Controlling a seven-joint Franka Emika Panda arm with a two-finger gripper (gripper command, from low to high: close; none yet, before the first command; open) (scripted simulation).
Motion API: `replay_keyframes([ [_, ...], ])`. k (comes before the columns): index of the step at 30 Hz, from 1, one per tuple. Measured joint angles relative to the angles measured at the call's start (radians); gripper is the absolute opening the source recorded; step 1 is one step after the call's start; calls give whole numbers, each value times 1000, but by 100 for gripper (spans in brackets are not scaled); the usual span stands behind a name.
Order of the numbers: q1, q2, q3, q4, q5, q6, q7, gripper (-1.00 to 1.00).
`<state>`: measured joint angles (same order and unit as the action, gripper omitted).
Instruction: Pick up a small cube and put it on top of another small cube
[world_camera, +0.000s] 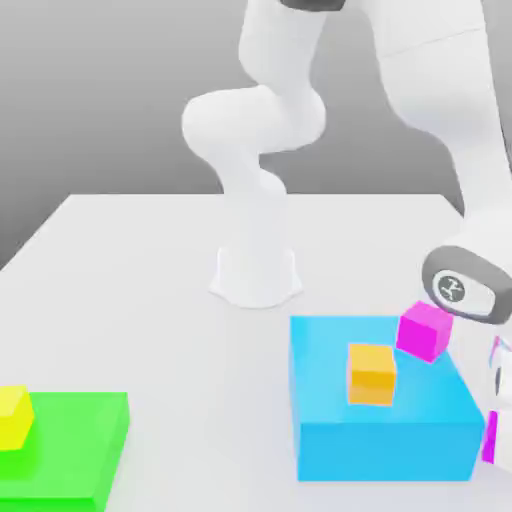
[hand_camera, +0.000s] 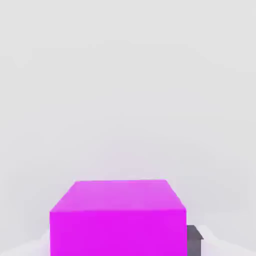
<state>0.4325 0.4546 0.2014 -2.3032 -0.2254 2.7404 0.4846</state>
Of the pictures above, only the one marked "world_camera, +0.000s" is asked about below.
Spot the large green box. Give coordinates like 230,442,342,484
0,391,130,512

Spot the small orange cube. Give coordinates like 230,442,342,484
346,342,398,408

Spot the small magenta cube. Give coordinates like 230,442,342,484
480,410,499,465
395,300,455,365

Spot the large blue box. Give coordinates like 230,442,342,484
289,315,488,483

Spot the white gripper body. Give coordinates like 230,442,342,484
491,401,512,468

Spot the small yellow cube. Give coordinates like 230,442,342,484
0,384,36,453

